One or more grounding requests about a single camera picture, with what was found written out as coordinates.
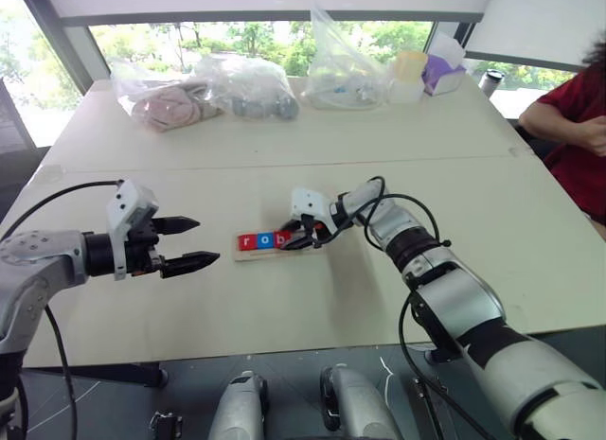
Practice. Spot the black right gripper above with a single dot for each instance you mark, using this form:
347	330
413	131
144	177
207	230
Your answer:
316	234

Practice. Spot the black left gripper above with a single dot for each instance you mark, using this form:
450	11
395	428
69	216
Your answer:
142	251

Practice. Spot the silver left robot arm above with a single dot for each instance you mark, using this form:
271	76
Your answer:
38	255

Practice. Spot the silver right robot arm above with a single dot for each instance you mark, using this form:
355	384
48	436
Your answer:
454	298

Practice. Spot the red letter b block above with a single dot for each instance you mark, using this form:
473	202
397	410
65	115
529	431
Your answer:
280	239

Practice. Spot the blue letter o block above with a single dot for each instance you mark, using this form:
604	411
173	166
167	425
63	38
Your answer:
265	241

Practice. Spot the wooden letter tray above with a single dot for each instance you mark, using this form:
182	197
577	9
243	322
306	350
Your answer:
258	256

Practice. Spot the red letter r block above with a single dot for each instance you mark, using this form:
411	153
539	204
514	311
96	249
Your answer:
246	241

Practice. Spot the silver rounded robot leg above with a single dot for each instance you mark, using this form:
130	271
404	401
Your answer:
239	407
360	402

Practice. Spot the person's bare hand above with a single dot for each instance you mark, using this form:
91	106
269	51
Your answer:
597	139

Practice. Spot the plastic bag with pink items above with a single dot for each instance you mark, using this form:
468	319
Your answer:
165	106

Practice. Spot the black table leg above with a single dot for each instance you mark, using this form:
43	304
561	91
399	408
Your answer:
118	373

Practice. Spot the plastic bag with grey items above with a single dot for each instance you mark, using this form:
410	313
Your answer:
255	94

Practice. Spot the tall clear plastic bag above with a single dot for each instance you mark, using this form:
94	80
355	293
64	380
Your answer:
341	75

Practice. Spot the white container with yellow lid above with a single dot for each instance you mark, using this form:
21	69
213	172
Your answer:
407	78

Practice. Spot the purple tissue box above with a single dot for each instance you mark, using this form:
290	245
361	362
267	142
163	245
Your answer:
442	75

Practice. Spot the white tumbler with black lid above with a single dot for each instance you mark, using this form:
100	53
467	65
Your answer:
490	82

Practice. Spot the person in red shirt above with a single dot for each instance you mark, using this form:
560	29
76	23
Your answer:
575	113

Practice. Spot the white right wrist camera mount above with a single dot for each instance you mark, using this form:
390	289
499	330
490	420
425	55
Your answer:
310	203

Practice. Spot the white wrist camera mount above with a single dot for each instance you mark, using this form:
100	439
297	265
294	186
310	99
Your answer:
125	205
310	203

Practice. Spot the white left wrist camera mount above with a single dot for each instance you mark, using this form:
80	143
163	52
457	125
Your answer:
125	205

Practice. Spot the small black bracket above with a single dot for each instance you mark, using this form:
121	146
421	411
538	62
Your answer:
165	426

